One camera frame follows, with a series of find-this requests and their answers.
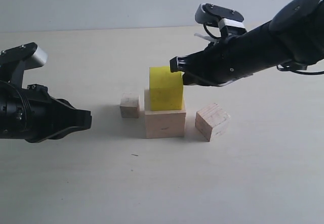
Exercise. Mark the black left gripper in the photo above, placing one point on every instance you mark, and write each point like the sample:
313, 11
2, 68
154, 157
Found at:
31, 114

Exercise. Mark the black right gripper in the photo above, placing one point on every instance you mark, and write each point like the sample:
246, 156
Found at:
220, 64

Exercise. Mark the yellow cube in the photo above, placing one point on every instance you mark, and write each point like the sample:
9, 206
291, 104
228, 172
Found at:
165, 88

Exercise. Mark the large wooden cube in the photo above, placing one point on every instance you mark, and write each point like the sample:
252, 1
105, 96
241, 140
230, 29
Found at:
163, 124

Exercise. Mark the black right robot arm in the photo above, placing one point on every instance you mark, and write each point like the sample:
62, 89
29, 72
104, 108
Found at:
291, 41

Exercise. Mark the medium wooden cube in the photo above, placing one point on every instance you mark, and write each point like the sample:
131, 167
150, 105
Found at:
211, 121

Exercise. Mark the small wooden cube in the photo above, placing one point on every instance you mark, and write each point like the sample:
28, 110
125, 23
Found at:
130, 105

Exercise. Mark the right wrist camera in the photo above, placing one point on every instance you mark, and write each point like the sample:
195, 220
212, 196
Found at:
228, 21

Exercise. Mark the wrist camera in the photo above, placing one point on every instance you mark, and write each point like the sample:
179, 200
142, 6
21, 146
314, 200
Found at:
228, 21
16, 60

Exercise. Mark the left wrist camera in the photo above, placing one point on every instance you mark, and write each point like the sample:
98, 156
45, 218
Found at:
16, 60

